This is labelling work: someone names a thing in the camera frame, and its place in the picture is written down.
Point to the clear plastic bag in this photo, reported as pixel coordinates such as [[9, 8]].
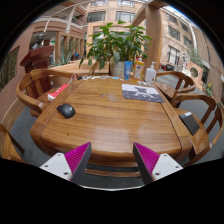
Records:
[[143, 83]]

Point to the spiky green agave plant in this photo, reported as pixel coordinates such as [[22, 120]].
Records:
[[62, 60]]

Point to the white stone statue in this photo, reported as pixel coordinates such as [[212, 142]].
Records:
[[185, 60]]

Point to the black flat box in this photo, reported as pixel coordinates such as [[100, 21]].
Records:
[[189, 122]]

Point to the blue squeeze tube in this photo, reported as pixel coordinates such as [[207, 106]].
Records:
[[128, 70]]

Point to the yellow dish soap bottle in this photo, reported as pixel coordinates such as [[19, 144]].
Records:
[[138, 70]]

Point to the red and white packet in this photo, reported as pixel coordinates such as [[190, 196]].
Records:
[[57, 92]]

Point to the dark bust statue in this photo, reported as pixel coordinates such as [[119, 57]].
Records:
[[39, 40]]

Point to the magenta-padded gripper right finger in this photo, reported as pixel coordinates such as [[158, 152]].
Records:
[[147, 157]]

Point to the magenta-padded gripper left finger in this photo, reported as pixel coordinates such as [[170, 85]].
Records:
[[77, 156]]

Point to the yellow flowering plant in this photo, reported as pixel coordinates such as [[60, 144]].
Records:
[[208, 90]]

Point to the wooden armchair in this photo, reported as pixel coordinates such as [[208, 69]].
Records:
[[201, 138], [170, 89], [31, 100], [7, 146]]

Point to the white pump bottle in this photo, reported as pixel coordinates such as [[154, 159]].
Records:
[[150, 75]]

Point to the long wooden planter box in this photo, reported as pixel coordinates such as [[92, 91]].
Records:
[[71, 68]]

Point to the leafy plant in white pot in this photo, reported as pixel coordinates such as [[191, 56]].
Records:
[[116, 43]]

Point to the grey patterned mouse pad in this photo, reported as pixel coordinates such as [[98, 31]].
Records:
[[141, 93]]

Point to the wooden pillar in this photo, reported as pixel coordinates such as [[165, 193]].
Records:
[[153, 36]]

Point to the black computer mouse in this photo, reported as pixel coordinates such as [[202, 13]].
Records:
[[66, 110]]

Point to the dark red wooden lectern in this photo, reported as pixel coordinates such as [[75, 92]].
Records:
[[37, 57]]

